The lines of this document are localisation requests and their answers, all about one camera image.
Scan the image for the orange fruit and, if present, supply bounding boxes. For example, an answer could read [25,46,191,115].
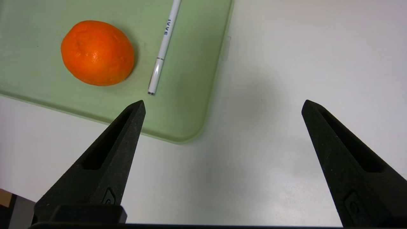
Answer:
[60,20,135,87]

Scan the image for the light green plastic tray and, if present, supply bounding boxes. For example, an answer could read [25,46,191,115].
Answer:
[0,0,236,145]

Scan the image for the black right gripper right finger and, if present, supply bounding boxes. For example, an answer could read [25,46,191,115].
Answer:
[301,100,407,227]

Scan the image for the white pen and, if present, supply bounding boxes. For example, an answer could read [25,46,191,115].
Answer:
[148,0,182,95]

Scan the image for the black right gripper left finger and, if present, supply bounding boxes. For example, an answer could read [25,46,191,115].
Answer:
[32,100,146,223]

